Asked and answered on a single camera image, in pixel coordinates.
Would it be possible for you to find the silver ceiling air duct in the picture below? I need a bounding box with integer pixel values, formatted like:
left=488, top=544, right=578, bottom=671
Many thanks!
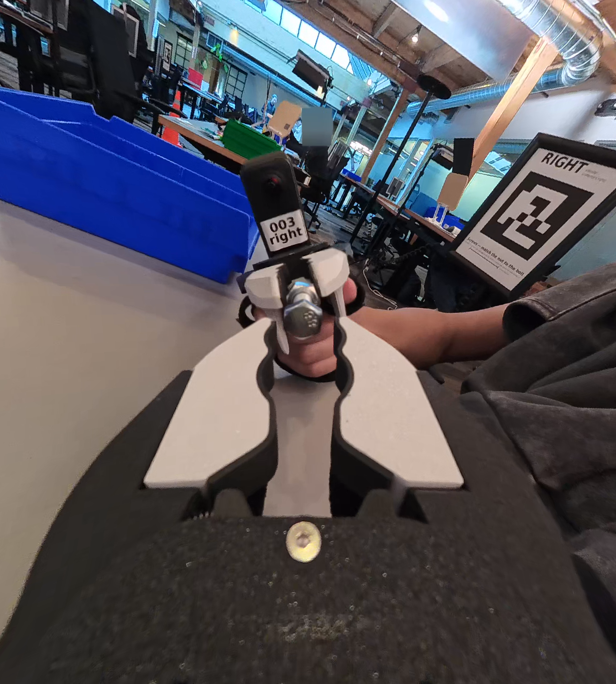
left=404, top=0, right=605, bottom=116

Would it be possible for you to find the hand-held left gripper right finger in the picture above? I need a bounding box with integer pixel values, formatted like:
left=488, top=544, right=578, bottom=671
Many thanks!
left=329, top=315, right=465, bottom=516

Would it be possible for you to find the blue plastic bin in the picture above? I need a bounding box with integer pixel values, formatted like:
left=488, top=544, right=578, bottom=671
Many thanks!
left=0, top=81, right=260, bottom=284

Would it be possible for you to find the grey desk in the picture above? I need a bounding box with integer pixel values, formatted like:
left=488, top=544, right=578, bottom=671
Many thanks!
left=0, top=115, right=351, bottom=669

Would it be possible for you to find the wooden work table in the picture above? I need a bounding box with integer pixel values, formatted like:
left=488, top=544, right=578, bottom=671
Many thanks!
left=158, top=114, right=309, bottom=173

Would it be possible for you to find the person's right hand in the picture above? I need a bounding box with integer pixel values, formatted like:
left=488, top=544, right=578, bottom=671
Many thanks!
left=278, top=279, right=418, bottom=379

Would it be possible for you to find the wooden board stand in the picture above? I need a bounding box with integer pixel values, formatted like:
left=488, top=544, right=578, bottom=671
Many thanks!
left=438, top=138, right=478, bottom=223
left=261, top=102, right=304, bottom=143

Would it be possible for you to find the orange traffic cone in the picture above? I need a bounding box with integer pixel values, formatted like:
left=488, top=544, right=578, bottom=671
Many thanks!
left=161, top=90, right=187, bottom=146

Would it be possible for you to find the black light stand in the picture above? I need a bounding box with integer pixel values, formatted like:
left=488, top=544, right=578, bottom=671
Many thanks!
left=351, top=75, right=453, bottom=253

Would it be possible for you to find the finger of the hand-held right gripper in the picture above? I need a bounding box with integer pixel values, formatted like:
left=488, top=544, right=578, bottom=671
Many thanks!
left=244, top=266, right=291, bottom=354
left=304, top=250, right=350, bottom=318

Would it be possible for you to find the black studio light panel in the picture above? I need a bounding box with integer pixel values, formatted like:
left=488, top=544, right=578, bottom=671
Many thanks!
left=291, top=50, right=336, bottom=93

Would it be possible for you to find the black framed marker poster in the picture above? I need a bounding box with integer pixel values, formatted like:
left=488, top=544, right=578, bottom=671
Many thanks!
left=449, top=133, right=616, bottom=300

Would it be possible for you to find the black office chair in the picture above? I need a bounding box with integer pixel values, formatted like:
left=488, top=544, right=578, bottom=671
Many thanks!
left=70, top=0, right=182, bottom=122

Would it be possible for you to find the stack of green bins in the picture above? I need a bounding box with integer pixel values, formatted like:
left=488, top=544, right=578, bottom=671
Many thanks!
left=221, top=119, right=282, bottom=159

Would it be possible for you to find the person's right forearm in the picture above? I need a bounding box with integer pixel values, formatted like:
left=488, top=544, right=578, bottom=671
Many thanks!
left=412, top=304, right=509, bottom=371

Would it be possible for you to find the short thick steel bolt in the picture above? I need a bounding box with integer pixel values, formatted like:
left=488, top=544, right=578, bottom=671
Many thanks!
left=283, top=278, right=324, bottom=342

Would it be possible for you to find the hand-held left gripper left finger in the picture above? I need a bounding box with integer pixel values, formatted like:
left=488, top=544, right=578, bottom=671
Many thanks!
left=143, top=320, right=278, bottom=516

